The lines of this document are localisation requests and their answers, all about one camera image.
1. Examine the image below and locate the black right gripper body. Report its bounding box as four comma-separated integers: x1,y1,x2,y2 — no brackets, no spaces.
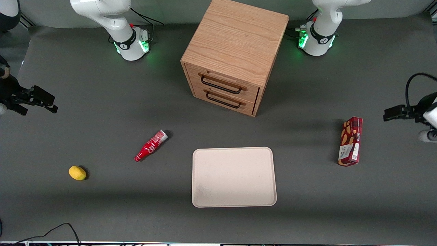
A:
0,73,33,116

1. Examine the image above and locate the red cookie box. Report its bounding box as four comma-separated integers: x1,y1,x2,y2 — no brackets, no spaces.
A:
338,117,363,167

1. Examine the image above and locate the beige rectangular tray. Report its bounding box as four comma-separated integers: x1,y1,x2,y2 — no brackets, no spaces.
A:
192,147,277,208

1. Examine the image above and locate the yellow lemon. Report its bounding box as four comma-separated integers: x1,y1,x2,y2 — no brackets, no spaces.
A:
69,166,87,181

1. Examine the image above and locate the red cola bottle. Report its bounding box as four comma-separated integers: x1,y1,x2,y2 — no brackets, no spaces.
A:
134,129,169,162

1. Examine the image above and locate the wooden two-drawer cabinet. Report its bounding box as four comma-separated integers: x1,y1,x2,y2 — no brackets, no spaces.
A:
180,0,290,118

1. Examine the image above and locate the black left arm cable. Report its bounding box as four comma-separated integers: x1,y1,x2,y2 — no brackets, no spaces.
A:
405,73,437,108

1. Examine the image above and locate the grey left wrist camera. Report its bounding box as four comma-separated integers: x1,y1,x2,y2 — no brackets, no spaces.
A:
418,129,437,143

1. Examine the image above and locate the black cable on table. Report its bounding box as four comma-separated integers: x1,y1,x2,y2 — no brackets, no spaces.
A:
14,223,81,245

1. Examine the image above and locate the black right base cable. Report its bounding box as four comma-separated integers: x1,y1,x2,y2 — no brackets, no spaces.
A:
130,8,165,43

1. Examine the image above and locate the black drawer handle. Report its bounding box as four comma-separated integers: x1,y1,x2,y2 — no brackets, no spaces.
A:
200,76,243,95
206,91,242,109

